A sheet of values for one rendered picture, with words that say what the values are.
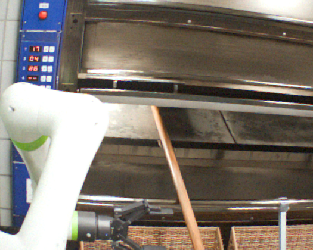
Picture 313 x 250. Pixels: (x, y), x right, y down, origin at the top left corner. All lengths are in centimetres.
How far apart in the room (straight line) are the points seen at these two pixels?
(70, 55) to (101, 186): 52
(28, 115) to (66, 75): 81
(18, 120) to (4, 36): 78
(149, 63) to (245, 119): 64
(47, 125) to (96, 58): 81
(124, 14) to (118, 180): 63
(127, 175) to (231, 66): 56
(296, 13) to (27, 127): 119
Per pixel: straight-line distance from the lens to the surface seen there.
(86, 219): 201
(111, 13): 239
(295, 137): 287
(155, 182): 266
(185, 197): 222
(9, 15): 238
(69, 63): 244
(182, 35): 246
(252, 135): 280
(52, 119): 164
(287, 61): 257
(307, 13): 252
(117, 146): 257
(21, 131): 171
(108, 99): 233
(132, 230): 271
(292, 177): 280
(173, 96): 236
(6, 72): 245
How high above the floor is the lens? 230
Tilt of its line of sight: 24 degrees down
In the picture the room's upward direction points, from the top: 7 degrees clockwise
